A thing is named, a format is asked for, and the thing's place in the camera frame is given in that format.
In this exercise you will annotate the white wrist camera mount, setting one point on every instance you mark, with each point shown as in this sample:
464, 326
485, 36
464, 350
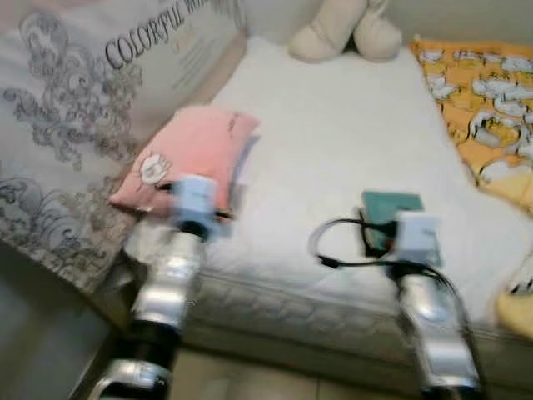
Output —
194, 202
416, 236

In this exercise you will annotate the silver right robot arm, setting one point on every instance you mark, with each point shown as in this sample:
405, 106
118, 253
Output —
437, 333

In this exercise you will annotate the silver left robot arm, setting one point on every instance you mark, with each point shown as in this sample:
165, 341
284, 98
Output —
162, 292

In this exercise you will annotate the white quilted mattress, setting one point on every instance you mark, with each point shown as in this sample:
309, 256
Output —
333, 150

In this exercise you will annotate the grey printed headboard cushion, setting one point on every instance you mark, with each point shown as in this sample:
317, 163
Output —
75, 100

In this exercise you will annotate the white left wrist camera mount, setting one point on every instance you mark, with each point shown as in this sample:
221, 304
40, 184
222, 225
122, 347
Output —
194, 202

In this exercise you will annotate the yellow cartoon egg print blanket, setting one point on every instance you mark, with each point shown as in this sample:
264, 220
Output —
483, 100

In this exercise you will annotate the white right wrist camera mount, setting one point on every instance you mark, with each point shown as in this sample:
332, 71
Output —
416, 236

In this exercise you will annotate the cream plush toy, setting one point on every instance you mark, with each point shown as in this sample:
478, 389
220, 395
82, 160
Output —
333, 33

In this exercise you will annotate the pink pillow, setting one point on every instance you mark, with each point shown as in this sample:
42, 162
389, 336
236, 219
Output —
191, 146

